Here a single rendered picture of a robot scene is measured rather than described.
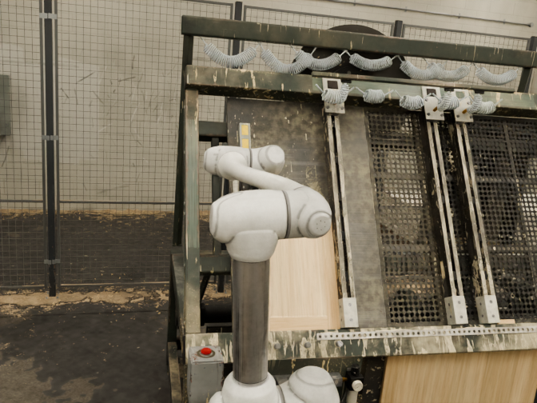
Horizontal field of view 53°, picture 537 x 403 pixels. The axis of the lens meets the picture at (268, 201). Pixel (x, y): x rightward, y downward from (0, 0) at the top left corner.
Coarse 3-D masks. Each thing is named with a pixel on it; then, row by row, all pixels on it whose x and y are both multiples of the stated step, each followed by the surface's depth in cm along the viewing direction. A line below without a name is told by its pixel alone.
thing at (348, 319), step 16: (336, 80) 261; (336, 112) 256; (336, 128) 257; (336, 144) 255; (336, 160) 253; (336, 176) 253; (336, 192) 247; (336, 208) 244; (336, 224) 242; (336, 240) 241; (336, 256) 240; (352, 272) 237; (352, 288) 234; (352, 304) 232; (352, 320) 230
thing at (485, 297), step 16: (464, 96) 277; (480, 96) 262; (464, 112) 271; (448, 128) 280; (464, 128) 275; (464, 144) 273; (464, 160) 268; (464, 176) 266; (464, 192) 265; (464, 208) 265; (464, 224) 264; (480, 224) 259; (480, 240) 257; (480, 256) 254; (480, 272) 251; (480, 288) 251; (480, 304) 250; (496, 304) 248; (480, 320) 250; (496, 320) 246
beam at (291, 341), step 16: (192, 336) 215; (208, 336) 216; (224, 336) 218; (272, 336) 222; (288, 336) 224; (304, 336) 225; (352, 336) 230; (448, 336) 240; (464, 336) 242; (480, 336) 244; (496, 336) 246; (512, 336) 248; (528, 336) 249; (224, 352) 216; (272, 352) 220; (288, 352) 222; (304, 352) 223; (320, 352) 225; (336, 352) 226; (352, 352) 228; (368, 352) 230; (384, 352) 231; (400, 352) 233; (416, 352) 235; (432, 352) 236; (448, 352) 238; (464, 352) 240
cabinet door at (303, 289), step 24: (288, 240) 240; (312, 240) 243; (288, 264) 237; (312, 264) 239; (288, 288) 234; (312, 288) 236; (336, 288) 238; (288, 312) 230; (312, 312) 233; (336, 312) 235
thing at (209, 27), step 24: (192, 24) 283; (216, 24) 285; (240, 24) 288; (264, 24) 291; (192, 48) 291; (336, 48) 303; (360, 48) 306; (384, 48) 309; (408, 48) 312; (432, 48) 315; (456, 48) 318; (480, 48) 322; (504, 48) 326; (528, 72) 336
